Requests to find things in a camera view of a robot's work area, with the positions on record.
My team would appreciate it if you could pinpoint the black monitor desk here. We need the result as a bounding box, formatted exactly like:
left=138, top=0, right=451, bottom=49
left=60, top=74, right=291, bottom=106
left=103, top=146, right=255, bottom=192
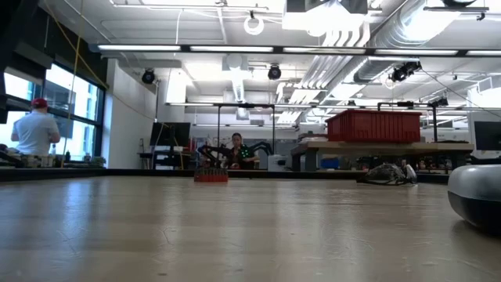
left=139, top=146, right=196, bottom=170

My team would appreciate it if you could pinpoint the black camera stand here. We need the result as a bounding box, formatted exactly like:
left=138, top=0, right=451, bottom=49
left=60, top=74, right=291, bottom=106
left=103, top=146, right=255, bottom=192
left=427, top=96, right=450, bottom=144

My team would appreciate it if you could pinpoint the white pedestal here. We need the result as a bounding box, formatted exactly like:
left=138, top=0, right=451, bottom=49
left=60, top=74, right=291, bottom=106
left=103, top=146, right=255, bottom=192
left=267, top=154, right=287, bottom=172

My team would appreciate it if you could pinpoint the red ribbed plastic bin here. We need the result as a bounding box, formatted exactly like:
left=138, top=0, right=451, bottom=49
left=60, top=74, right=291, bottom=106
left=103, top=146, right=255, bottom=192
left=325, top=109, right=423, bottom=143

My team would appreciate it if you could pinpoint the silver round ceiling duct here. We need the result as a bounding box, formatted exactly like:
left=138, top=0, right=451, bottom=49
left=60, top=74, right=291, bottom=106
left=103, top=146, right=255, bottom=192
left=369, top=0, right=474, bottom=52

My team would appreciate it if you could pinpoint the wooden workbench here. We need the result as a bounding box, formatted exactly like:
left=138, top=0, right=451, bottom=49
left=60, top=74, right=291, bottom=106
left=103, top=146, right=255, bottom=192
left=291, top=140, right=475, bottom=172

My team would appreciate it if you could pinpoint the small red ribbed holder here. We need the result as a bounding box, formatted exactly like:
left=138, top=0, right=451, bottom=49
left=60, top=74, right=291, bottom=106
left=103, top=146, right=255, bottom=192
left=193, top=167, right=229, bottom=183

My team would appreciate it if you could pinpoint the white ceiling air unit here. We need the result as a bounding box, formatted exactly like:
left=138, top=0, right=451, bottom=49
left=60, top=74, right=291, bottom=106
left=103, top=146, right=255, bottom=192
left=281, top=0, right=371, bottom=38

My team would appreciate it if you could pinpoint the black ceiling camera cluster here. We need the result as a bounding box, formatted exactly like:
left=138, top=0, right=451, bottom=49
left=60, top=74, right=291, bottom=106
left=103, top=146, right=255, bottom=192
left=389, top=60, right=423, bottom=83

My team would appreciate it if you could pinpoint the black background rig frame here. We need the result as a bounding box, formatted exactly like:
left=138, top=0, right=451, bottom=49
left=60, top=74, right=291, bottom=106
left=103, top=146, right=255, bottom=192
left=216, top=103, right=276, bottom=170

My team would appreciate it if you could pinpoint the yellow cord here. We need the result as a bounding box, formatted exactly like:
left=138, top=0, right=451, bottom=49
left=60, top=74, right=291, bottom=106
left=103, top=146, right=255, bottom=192
left=42, top=0, right=185, bottom=170

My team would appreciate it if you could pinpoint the black computer monitor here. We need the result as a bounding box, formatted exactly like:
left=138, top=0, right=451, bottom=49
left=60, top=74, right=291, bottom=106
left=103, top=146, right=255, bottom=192
left=150, top=121, right=192, bottom=148
left=473, top=120, right=501, bottom=152

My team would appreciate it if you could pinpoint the white ceiling pipe bundle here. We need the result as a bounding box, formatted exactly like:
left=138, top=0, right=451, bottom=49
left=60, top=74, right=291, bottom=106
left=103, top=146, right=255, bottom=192
left=299, top=23, right=371, bottom=92

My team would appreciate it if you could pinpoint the person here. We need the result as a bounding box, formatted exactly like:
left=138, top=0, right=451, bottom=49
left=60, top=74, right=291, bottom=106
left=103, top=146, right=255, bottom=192
left=10, top=97, right=62, bottom=157
left=226, top=132, right=260, bottom=170

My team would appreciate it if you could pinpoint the white coiled cable ring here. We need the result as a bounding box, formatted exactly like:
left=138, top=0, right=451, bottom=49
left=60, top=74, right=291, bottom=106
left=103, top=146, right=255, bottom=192
left=243, top=10, right=265, bottom=37

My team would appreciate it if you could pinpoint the long linear ceiling light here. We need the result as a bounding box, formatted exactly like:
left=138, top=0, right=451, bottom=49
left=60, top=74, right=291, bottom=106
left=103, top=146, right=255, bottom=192
left=166, top=102, right=501, bottom=111
left=88, top=43, right=501, bottom=57

